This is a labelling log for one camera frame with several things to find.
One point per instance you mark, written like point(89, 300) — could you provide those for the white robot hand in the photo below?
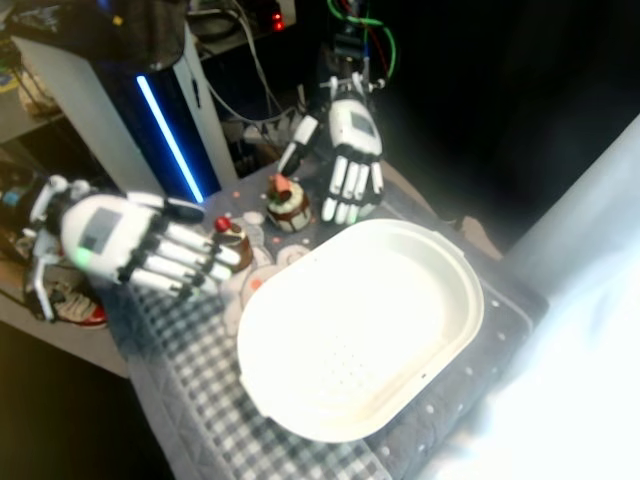
point(100, 230)
point(357, 130)

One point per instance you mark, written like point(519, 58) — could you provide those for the white cake with chocolate drip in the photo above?
point(290, 210)

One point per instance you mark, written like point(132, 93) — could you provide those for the cupcake with red cherry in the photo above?
point(241, 250)

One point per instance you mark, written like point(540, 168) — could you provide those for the white oval plastic basin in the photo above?
point(360, 320)

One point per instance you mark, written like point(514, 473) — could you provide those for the red and white sneaker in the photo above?
point(80, 310)

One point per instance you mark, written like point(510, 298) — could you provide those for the white tower with blue light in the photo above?
point(100, 115)

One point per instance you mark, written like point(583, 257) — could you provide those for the grey quilt with printed bear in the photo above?
point(190, 360)

